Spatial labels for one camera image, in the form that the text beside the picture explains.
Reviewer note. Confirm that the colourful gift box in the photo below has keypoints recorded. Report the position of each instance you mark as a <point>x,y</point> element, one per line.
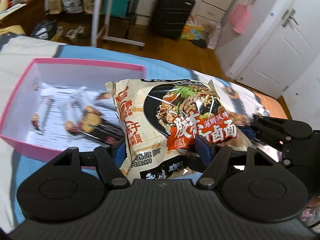
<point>192,29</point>

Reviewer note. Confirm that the instant noodle packet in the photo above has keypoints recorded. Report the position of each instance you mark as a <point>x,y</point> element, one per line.
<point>162,118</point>

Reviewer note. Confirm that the black suitcase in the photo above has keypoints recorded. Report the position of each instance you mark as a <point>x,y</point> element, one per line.
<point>169,18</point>

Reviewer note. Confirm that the pink hanging gift bag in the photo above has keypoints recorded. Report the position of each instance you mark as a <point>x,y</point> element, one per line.
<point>240,17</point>

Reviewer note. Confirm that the wooden nightstand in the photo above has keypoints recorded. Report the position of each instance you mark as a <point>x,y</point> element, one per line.
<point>28,16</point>

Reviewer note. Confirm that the pink cardboard box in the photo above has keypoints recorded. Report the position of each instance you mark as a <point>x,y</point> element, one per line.
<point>66,76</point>

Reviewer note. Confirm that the wooden rolling side table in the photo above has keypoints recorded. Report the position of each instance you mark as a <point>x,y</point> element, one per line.
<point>103,10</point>

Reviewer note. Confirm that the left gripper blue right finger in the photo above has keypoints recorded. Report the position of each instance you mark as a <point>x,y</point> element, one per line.
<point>213,157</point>

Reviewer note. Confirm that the white door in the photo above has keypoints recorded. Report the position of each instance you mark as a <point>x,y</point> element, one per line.
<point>287,52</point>

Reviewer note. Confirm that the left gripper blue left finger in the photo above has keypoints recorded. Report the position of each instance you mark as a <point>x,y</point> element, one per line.
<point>109,158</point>

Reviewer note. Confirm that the silver door handle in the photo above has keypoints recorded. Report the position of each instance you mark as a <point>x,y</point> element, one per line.
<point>288,17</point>

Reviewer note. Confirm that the white snack bar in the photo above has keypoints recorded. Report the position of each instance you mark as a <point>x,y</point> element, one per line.
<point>40,116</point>
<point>77,106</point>

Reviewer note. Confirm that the teal shopping bag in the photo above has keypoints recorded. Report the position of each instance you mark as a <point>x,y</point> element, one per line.
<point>119,8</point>

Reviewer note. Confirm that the black cracker packet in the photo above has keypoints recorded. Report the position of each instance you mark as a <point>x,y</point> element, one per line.
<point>99,119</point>

